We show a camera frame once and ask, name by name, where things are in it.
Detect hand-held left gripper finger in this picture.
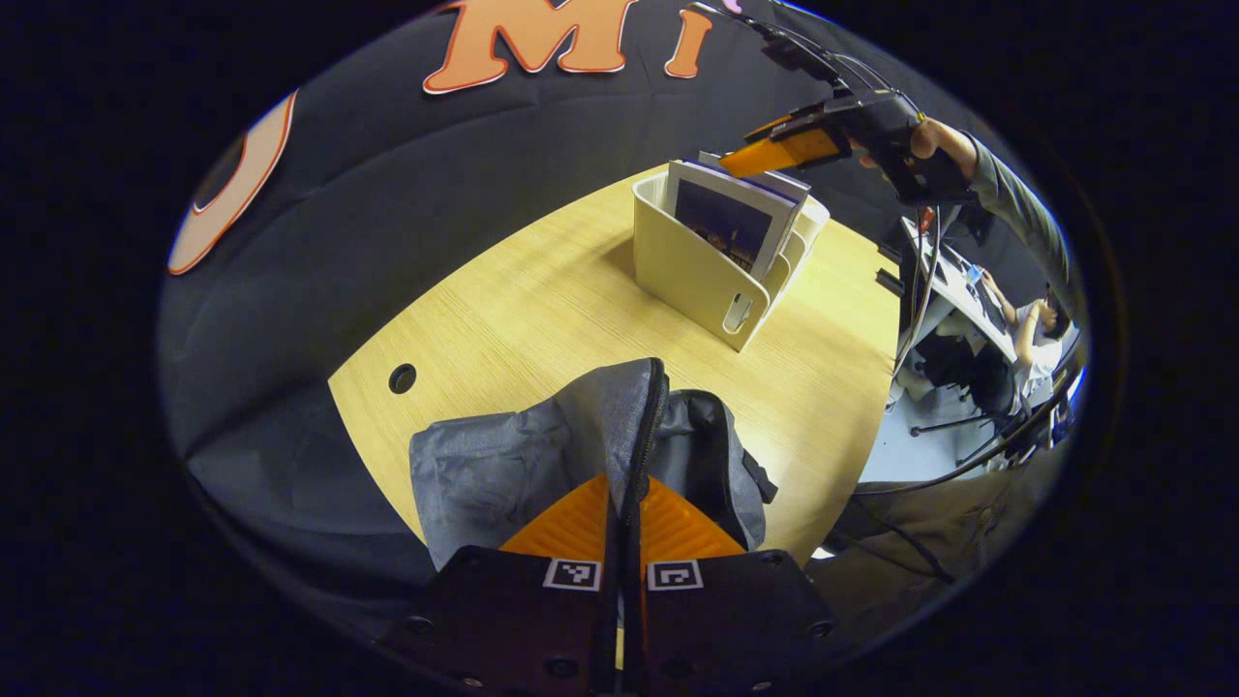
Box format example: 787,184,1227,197
623,473,844,697
377,471,621,697

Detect blue cover book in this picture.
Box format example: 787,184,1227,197
666,159,810,283

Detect cream plastic bookshelf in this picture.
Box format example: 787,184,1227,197
631,160,832,353

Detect grey schoolbag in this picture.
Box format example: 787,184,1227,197
408,357,781,573

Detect white office desk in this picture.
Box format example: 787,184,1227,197
900,218,1017,364

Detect person's brown trousers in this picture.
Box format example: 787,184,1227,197
808,465,1051,630

